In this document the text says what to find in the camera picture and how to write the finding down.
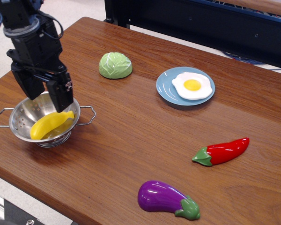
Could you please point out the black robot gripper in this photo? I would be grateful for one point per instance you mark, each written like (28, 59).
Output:
(36, 61)

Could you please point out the yellow toy banana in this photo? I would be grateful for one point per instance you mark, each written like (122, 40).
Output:
(48, 123)

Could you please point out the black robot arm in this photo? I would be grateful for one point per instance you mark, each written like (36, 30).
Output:
(25, 15)

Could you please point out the steel colander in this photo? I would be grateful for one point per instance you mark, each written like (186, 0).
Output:
(21, 118)

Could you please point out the green toy cabbage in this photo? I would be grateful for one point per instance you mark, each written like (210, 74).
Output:
(115, 65)

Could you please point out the light blue plate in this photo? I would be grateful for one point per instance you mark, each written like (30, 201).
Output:
(168, 91)

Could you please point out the toy fried egg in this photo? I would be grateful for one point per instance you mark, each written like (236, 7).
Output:
(192, 86)

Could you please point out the purple toy eggplant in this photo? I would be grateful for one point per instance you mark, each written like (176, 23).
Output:
(155, 196)

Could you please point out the red toy chili pepper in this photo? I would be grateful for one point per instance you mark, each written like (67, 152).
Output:
(221, 153)

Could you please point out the aluminium rail with bracket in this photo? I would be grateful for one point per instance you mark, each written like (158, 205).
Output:
(23, 209)

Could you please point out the dark blue metal frame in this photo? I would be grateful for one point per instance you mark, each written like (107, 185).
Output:
(220, 26)

